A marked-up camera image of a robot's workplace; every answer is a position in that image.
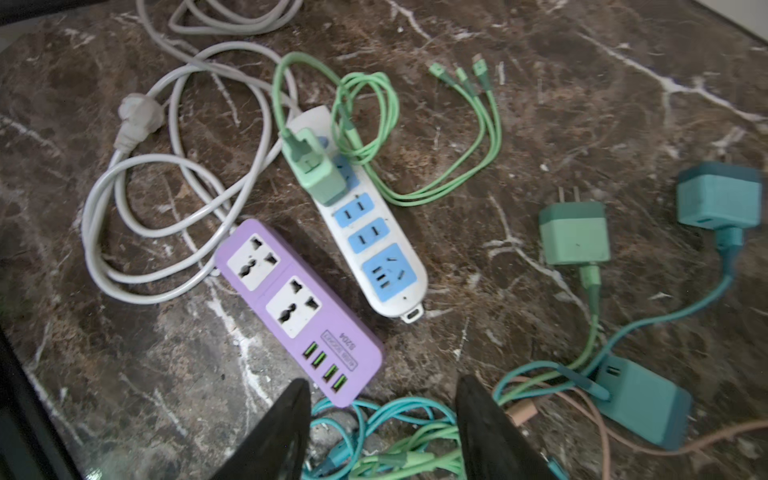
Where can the light green charger plug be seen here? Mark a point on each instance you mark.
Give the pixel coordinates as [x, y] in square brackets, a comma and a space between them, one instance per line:
[308, 158]

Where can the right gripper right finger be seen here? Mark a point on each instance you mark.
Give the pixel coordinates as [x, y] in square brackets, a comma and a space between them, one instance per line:
[492, 447]

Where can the teal charger plug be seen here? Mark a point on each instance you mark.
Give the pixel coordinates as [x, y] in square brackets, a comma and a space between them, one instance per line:
[714, 195]
[643, 402]

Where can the darker green charger plug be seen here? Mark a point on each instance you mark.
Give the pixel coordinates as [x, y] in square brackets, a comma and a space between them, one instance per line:
[574, 232]

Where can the white blue power strip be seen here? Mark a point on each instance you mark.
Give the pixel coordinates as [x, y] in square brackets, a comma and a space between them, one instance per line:
[377, 251]

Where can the purple power strip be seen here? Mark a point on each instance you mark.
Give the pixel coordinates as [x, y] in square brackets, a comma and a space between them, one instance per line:
[327, 339]

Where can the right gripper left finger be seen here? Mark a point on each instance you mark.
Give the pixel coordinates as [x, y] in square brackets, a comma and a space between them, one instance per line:
[277, 446]

